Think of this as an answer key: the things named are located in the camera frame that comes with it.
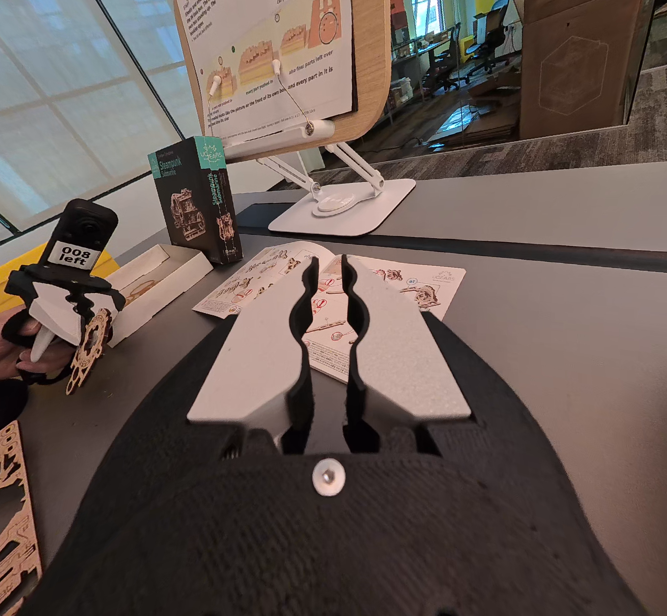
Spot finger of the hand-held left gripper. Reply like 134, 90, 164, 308
28, 285, 93, 362

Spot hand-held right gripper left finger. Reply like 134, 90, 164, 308
187, 256, 320, 454

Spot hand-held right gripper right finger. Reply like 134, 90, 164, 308
340, 254, 472, 454

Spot black model kit box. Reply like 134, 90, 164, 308
147, 135, 245, 266

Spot laser-cut wooden parts sheet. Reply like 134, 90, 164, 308
0, 420, 42, 616

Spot person's left hand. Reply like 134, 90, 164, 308
0, 311, 71, 381

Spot illustrated instruction booklet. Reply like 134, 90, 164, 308
192, 241, 467, 385

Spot wooden sheet in tray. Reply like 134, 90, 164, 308
122, 256, 172, 309

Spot white cardboard box tray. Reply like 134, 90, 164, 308
107, 243, 214, 348

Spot flattened cardboard pile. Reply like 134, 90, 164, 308
425, 71, 522, 150

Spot printed instruction sheet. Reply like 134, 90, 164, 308
174, 0, 357, 140

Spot black office chair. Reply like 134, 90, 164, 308
425, 22, 463, 93
465, 0, 511, 77

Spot white wooden book stand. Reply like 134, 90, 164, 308
172, 0, 418, 236

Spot large brown cardboard box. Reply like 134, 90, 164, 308
518, 0, 652, 140

